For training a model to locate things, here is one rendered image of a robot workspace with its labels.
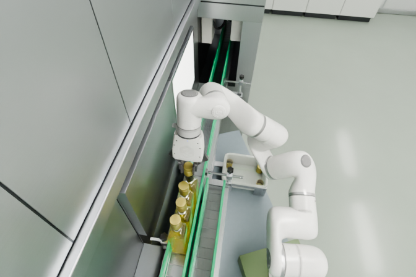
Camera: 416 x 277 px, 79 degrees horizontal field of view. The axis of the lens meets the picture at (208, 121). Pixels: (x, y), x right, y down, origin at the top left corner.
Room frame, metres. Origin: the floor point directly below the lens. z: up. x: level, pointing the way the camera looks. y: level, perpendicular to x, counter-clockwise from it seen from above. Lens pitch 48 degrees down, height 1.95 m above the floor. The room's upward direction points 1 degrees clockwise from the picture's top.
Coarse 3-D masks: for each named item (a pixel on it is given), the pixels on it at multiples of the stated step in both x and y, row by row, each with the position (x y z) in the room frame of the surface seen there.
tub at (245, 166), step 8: (224, 160) 0.71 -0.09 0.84; (240, 160) 0.74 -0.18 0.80; (248, 160) 0.74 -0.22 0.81; (224, 168) 0.67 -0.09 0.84; (240, 168) 0.71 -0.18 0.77; (248, 168) 0.71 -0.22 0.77; (224, 176) 0.64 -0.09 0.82; (248, 176) 0.66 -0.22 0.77; (256, 176) 0.67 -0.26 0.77; (264, 176) 0.63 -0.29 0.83; (240, 184) 0.58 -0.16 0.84; (248, 184) 0.58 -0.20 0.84; (264, 184) 0.58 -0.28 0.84
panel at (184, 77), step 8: (192, 32) 1.17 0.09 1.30; (192, 40) 1.16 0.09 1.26; (192, 48) 1.15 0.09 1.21; (184, 56) 1.00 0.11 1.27; (192, 56) 1.14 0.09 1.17; (184, 64) 0.99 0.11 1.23; (192, 64) 1.14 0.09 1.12; (176, 72) 0.85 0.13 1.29; (184, 72) 0.98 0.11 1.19; (192, 72) 1.13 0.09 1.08; (176, 80) 0.84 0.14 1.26; (184, 80) 0.97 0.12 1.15; (192, 80) 1.12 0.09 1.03; (176, 88) 0.83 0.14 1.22; (184, 88) 0.96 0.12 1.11
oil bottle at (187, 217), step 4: (188, 208) 0.36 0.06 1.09; (176, 212) 0.34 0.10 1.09; (188, 212) 0.34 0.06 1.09; (180, 216) 0.33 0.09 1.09; (184, 216) 0.33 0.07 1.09; (188, 216) 0.33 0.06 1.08; (192, 216) 0.36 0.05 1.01; (184, 220) 0.32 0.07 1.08; (188, 220) 0.32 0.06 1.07; (192, 220) 0.36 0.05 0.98; (188, 224) 0.32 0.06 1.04; (188, 228) 0.32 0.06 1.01; (188, 232) 0.32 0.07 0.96
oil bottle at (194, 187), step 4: (184, 176) 0.48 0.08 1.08; (184, 180) 0.46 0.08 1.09; (196, 180) 0.47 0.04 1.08; (188, 184) 0.45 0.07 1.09; (192, 184) 0.45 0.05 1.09; (196, 184) 0.45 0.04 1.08; (192, 188) 0.44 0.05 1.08; (196, 188) 0.45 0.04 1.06; (196, 192) 0.44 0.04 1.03; (196, 196) 0.44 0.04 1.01; (196, 200) 0.44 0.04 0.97
